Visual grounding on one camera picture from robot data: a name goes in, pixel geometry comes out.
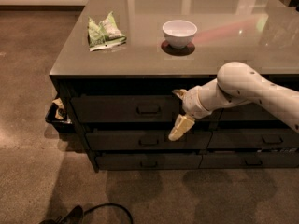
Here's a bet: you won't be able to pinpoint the black bin with trash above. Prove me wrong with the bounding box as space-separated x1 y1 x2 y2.
45 97 75 133

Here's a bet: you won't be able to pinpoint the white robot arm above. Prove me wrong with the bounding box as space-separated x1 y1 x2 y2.
168 62 299 141

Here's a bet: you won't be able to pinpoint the white bowl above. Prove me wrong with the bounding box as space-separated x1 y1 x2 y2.
163 20 197 49

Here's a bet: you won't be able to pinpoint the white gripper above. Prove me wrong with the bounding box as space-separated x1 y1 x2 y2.
168 86 211 141

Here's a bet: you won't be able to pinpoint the dark drawer cabinet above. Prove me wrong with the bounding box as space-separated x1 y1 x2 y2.
50 0 299 171

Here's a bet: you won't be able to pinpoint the green chip bag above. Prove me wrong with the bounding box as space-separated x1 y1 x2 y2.
88 12 127 51

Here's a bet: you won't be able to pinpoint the black floor cable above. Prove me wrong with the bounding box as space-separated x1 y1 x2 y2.
83 203 135 224

